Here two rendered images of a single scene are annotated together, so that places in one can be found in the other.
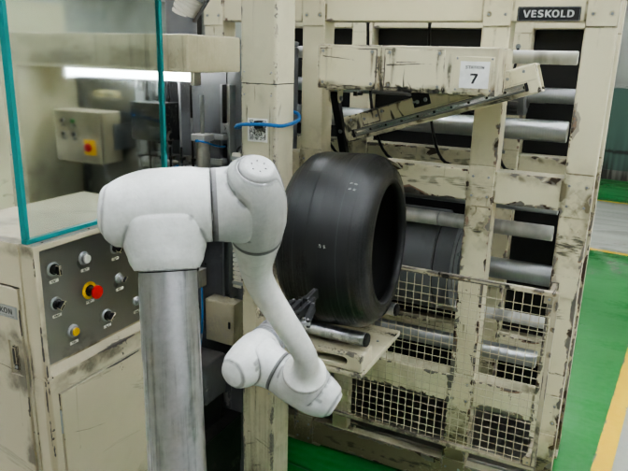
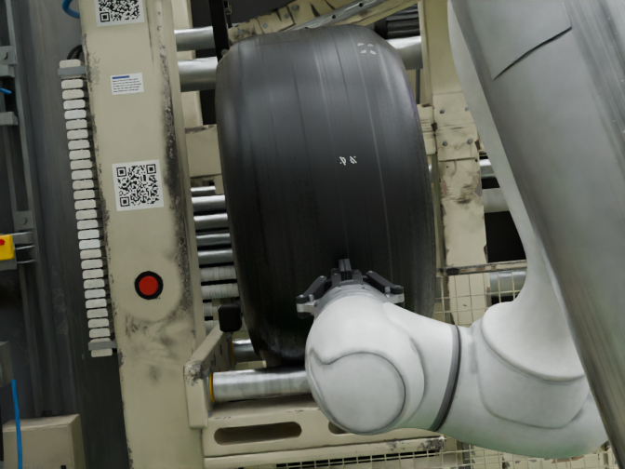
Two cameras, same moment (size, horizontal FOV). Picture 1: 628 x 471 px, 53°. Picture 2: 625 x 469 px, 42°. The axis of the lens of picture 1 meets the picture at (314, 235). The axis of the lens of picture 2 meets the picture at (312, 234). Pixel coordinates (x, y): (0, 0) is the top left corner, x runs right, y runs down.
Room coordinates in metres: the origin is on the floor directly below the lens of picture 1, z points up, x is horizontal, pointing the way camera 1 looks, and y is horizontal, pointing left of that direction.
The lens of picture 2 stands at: (0.75, 0.49, 1.18)
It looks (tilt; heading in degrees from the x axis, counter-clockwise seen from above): 3 degrees down; 335
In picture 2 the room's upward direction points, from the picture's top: 5 degrees counter-clockwise
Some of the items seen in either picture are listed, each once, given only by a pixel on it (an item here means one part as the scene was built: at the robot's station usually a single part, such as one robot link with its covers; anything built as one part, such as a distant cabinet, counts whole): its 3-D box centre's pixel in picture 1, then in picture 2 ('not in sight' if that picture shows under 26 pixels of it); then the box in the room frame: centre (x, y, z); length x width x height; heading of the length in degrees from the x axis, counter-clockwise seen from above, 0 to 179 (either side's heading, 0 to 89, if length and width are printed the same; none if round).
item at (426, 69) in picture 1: (413, 69); not in sight; (2.20, -0.32, 1.71); 0.61 x 0.25 x 0.15; 64
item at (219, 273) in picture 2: not in sight; (210, 263); (2.43, -0.05, 1.05); 0.20 x 0.15 x 0.30; 64
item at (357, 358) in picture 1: (315, 347); (321, 419); (1.87, -0.02, 0.84); 0.36 x 0.09 x 0.06; 64
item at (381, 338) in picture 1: (333, 341); (323, 418); (1.99, -0.08, 0.80); 0.37 x 0.36 x 0.02; 154
